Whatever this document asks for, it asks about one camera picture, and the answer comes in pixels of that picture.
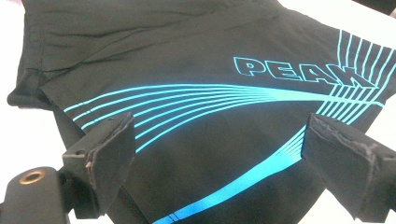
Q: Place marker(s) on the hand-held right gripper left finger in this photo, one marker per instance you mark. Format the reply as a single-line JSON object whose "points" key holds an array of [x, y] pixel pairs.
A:
{"points": [[107, 161]]}

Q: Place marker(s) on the black shorts with teal print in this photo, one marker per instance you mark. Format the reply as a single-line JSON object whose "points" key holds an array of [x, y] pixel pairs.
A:
{"points": [[199, 124]]}

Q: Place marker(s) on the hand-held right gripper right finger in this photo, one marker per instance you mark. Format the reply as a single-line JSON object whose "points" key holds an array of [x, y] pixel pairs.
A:
{"points": [[348, 168]]}

